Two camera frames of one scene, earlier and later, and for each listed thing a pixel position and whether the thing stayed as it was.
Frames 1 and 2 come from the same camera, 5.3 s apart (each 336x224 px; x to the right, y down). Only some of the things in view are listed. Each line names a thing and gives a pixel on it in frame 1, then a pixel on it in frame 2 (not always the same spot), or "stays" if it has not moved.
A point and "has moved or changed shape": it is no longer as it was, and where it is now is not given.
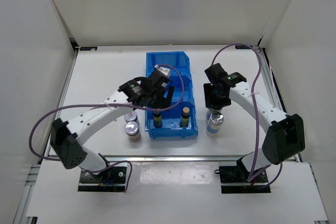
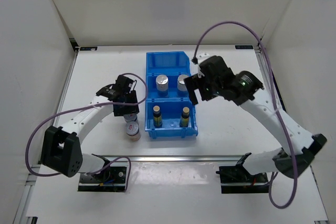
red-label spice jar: x=132 y=129 stays
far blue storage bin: x=177 y=59 stays
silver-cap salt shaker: x=214 y=118 -> x=180 y=83
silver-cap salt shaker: x=209 y=112 has moved or changed shape
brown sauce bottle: x=157 y=119 stays
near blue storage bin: x=170 y=128 stays
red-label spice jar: x=130 y=116 stays
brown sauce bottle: x=185 y=119 stays
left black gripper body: x=157 y=99 -> x=125 y=109
